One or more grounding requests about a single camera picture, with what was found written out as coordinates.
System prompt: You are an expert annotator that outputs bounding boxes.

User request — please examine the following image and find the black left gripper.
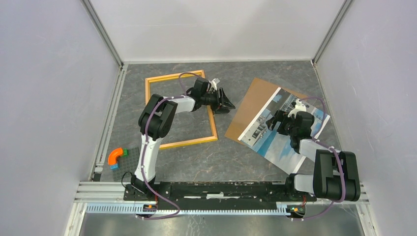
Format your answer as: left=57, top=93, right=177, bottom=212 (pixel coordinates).
left=201, top=88, right=236, bottom=115

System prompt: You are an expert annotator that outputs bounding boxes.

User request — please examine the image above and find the printed building photo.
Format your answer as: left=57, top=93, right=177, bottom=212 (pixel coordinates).
left=237, top=87, right=330, bottom=175

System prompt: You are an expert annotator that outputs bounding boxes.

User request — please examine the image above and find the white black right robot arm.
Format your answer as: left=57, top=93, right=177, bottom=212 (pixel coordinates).
left=267, top=109, right=361, bottom=202

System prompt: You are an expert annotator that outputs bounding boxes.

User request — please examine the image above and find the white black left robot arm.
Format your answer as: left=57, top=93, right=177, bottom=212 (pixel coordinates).
left=131, top=76, right=235, bottom=201

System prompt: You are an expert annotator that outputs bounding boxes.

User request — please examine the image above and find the brown cardboard backing board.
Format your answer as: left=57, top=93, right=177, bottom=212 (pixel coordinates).
left=224, top=77, right=308, bottom=144

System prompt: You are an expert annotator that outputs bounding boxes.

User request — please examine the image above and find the green toy brick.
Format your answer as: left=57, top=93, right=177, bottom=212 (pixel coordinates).
left=121, top=148, right=128, bottom=157

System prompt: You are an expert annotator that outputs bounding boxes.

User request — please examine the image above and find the grey lego baseplate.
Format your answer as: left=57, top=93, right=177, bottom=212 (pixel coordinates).
left=111, top=147, right=140, bottom=181

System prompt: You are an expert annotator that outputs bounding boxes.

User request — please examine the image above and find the orange curved toy block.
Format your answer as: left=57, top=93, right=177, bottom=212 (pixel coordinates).
left=108, top=147, right=124, bottom=166

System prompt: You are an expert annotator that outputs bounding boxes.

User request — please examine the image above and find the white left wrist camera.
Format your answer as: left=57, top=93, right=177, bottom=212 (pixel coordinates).
left=208, top=78, right=220, bottom=92

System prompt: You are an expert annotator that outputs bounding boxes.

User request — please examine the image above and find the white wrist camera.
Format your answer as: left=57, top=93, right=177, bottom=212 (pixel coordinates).
left=287, top=99, right=306, bottom=118
left=208, top=78, right=220, bottom=92

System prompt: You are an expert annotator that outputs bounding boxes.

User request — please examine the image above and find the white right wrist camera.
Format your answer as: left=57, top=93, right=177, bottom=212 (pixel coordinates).
left=287, top=99, right=306, bottom=118

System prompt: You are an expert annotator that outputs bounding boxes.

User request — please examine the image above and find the orange wooden picture frame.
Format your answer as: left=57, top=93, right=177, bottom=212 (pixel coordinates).
left=145, top=69, right=218, bottom=150

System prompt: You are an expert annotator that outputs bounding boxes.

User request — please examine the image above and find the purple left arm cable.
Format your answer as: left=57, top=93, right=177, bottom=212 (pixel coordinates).
left=136, top=72, right=204, bottom=221

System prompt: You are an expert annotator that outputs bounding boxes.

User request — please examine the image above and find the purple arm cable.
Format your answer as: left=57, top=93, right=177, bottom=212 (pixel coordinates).
left=291, top=96, right=346, bottom=222
left=136, top=72, right=204, bottom=221

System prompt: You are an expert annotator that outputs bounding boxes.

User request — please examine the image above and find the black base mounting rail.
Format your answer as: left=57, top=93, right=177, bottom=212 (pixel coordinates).
left=123, top=181, right=317, bottom=211

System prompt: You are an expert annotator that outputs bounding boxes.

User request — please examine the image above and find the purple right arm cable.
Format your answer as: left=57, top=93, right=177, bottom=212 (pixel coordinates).
left=291, top=96, right=346, bottom=222

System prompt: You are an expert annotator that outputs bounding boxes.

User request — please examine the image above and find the aluminium extrusion frame rail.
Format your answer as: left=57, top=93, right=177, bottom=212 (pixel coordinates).
left=65, top=182, right=379, bottom=236

